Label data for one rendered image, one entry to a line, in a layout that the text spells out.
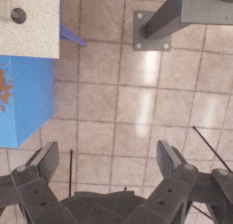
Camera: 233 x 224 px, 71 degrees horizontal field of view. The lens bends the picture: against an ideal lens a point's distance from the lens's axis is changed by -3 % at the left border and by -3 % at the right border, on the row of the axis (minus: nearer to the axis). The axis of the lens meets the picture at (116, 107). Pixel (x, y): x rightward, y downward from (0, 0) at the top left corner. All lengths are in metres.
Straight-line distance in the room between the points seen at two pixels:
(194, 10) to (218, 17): 0.07
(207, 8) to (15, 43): 0.64
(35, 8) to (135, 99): 1.01
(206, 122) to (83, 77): 1.16
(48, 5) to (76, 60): 0.77
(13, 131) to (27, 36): 0.51
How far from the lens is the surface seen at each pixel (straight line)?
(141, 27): 1.43
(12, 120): 1.00
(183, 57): 1.52
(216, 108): 1.73
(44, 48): 0.71
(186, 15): 0.54
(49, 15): 0.71
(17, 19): 0.74
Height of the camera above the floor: 1.41
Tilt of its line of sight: 75 degrees down
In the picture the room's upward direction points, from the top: 175 degrees clockwise
